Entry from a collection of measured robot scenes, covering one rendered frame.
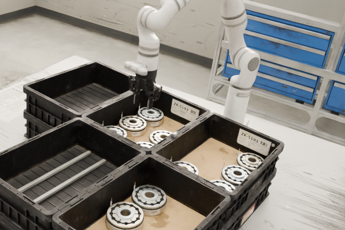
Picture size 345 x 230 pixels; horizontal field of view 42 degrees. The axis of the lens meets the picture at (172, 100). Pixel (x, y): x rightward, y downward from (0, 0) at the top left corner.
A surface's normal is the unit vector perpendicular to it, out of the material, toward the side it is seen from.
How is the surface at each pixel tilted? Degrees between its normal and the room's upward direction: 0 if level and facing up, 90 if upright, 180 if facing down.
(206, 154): 0
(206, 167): 0
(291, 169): 0
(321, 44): 90
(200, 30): 90
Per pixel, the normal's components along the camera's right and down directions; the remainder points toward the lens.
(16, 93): 0.14, -0.88
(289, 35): -0.43, 0.36
